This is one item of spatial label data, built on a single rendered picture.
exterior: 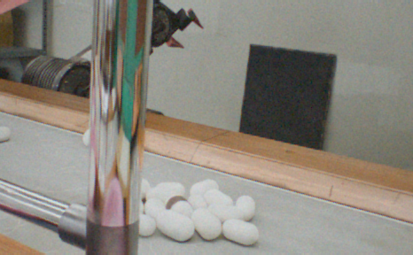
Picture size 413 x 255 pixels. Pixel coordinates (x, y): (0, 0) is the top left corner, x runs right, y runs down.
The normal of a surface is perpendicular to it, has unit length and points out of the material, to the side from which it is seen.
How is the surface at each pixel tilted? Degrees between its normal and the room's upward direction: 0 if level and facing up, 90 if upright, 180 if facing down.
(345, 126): 90
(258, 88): 86
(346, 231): 0
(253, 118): 86
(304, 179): 45
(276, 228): 0
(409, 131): 89
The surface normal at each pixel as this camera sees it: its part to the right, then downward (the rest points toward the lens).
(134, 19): 0.54, 0.25
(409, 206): -0.29, -0.57
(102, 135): -0.36, 0.19
